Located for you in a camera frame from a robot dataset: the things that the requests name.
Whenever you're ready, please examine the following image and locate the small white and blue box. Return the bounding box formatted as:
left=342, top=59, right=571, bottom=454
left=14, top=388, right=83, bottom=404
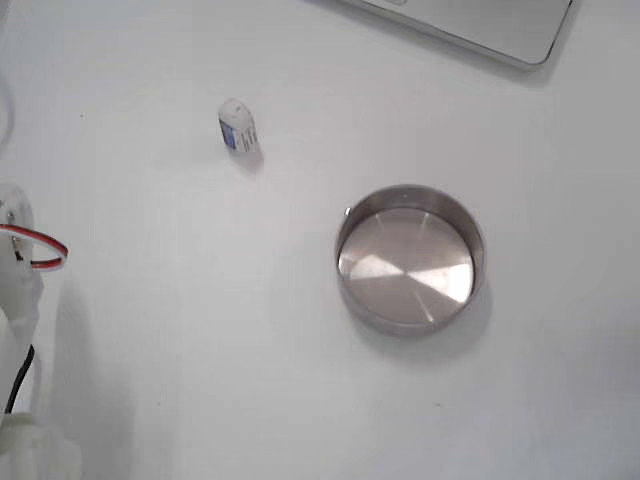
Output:
left=218, top=97, right=260, bottom=154

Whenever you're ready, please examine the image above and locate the round metal bowl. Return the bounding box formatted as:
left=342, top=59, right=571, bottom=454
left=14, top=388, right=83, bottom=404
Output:
left=334, top=183, right=487, bottom=339

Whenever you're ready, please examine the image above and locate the silver laptop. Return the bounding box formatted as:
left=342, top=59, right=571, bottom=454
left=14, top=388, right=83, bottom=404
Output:
left=307, top=0, right=575, bottom=70

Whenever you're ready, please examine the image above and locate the red white servo cable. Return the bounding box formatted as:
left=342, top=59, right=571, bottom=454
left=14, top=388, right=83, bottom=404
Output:
left=0, top=223, right=72, bottom=274

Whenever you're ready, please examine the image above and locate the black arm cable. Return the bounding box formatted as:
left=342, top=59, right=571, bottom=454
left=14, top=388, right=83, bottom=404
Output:
left=3, top=343, right=37, bottom=416

